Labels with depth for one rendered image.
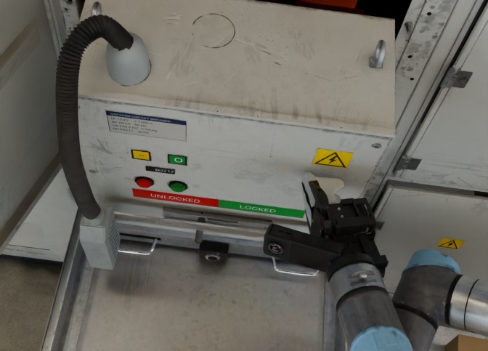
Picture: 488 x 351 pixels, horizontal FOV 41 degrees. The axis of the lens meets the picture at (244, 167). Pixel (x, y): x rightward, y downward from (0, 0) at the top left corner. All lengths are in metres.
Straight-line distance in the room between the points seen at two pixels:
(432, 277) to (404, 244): 0.89
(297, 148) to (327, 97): 0.09
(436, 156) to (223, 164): 0.58
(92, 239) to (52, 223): 0.84
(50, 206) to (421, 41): 1.14
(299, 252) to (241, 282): 0.47
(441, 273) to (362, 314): 0.18
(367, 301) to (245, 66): 0.39
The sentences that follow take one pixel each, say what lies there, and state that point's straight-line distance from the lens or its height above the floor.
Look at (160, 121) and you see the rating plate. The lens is 0.99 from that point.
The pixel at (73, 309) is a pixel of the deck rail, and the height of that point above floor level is 0.83.
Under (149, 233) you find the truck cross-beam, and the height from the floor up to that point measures 0.89.
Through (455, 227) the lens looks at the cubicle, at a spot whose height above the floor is 0.64.
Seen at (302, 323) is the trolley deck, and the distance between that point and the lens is 1.39.
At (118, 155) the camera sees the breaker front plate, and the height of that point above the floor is 1.19.
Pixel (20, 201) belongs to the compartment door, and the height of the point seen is 0.85.
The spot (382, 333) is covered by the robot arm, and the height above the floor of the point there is 1.34.
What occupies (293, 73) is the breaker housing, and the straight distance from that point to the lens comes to 1.00.
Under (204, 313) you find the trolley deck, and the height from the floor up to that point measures 0.82.
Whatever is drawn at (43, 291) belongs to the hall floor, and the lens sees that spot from 2.32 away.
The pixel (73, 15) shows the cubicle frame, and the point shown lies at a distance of 1.28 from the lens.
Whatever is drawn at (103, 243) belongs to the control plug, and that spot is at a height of 1.06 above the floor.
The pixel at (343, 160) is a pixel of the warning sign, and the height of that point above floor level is 1.28.
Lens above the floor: 2.13
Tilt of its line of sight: 58 degrees down
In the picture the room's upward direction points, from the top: 9 degrees clockwise
